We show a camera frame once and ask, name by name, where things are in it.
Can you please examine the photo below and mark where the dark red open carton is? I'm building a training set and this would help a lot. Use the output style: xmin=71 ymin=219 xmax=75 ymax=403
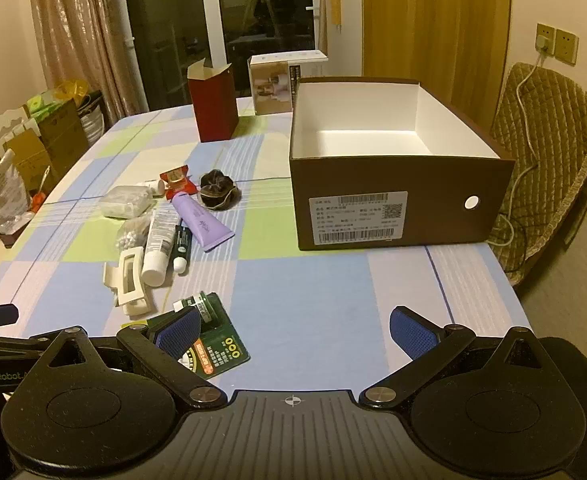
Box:
xmin=187 ymin=58 xmax=239 ymax=143

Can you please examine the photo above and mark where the white power cable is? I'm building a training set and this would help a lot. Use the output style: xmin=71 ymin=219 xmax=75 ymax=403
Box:
xmin=488 ymin=35 xmax=549 ymax=248

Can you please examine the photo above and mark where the white printed box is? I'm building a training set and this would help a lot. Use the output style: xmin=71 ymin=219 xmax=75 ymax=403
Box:
xmin=247 ymin=51 xmax=329 ymax=116

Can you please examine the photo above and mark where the glass balcony door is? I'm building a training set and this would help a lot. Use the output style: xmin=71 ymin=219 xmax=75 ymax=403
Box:
xmin=123 ymin=0 xmax=327 ymax=111

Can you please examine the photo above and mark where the beige patterned curtain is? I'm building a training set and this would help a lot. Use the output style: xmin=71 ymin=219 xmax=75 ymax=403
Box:
xmin=26 ymin=0 xmax=134 ymax=131

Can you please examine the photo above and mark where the white scalloped board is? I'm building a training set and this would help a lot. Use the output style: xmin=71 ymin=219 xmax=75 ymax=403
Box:
xmin=0 ymin=108 xmax=39 ymax=163

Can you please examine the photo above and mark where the green blister pack with bottle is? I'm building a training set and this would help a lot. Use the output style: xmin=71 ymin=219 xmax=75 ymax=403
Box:
xmin=146 ymin=291 xmax=251 ymax=380

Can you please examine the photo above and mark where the white capped cream tube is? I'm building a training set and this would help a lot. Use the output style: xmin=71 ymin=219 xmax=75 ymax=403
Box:
xmin=142 ymin=208 xmax=181 ymax=288

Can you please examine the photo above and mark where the silver striped bin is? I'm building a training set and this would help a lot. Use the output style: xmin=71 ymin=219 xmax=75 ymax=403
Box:
xmin=76 ymin=92 xmax=107 ymax=149

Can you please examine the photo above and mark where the cream hair claw clip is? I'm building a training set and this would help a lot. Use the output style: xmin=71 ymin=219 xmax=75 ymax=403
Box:
xmin=103 ymin=246 xmax=155 ymax=317

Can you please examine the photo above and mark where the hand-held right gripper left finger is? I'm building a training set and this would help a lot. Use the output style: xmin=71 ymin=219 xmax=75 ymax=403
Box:
xmin=38 ymin=307 xmax=226 ymax=409

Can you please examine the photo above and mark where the black green small tube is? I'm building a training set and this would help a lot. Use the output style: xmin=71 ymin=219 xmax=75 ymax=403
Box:
xmin=173 ymin=225 xmax=193 ymax=275

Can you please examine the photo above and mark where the large brown cardboard box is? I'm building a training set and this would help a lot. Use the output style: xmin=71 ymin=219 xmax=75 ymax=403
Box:
xmin=36 ymin=99 xmax=92 ymax=173

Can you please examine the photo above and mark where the white cotton pad packet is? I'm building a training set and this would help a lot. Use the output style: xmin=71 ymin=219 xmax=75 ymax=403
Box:
xmin=98 ymin=186 xmax=151 ymax=220

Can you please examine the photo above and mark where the red handled tool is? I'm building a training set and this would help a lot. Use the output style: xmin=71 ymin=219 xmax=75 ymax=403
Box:
xmin=30 ymin=165 xmax=52 ymax=212

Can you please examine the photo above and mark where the red snack packet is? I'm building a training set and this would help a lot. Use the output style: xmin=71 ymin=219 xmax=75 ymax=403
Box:
xmin=160 ymin=165 xmax=196 ymax=199

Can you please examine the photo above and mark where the purple tube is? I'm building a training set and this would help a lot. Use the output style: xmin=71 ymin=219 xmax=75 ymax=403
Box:
xmin=170 ymin=192 xmax=235 ymax=253

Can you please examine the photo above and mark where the green white carton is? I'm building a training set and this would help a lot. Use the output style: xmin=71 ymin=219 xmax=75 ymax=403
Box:
xmin=27 ymin=90 xmax=67 ymax=117

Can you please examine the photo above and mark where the checkered tablecloth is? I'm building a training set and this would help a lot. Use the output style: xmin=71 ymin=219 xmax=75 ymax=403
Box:
xmin=0 ymin=95 xmax=531 ymax=401

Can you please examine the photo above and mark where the dark round snack packet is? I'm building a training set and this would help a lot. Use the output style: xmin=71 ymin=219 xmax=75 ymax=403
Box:
xmin=199 ymin=168 xmax=236 ymax=211

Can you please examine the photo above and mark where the small tan cardboard box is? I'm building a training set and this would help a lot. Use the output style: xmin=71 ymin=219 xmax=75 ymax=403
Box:
xmin=3 ymin=132 xmax=50 ymax=196

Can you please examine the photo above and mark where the wall socket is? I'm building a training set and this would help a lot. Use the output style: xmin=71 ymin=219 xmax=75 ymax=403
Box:
xmin=556 ymin=30 xmax=579 ymax=66
xmin=536 ymin=22 xmax=557 ymax=56

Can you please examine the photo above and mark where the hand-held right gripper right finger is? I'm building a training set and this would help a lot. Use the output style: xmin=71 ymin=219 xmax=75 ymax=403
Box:
xmin=358 ymin=305 xmax=549 ymax=408

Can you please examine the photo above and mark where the white plastic bag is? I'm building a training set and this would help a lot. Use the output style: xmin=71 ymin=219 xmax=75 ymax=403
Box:
xmin=0 ymin=149 xmax=32 ymax=234

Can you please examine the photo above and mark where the yellow plastic bag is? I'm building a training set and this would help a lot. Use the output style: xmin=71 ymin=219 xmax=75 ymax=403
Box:
xmin=54 ymin=78 xmax=92 ymax=104

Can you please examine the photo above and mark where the clear cotton swab bag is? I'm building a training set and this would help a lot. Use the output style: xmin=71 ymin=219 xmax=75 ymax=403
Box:
xmin=116 ymin=215 xmax=154 ymax=252

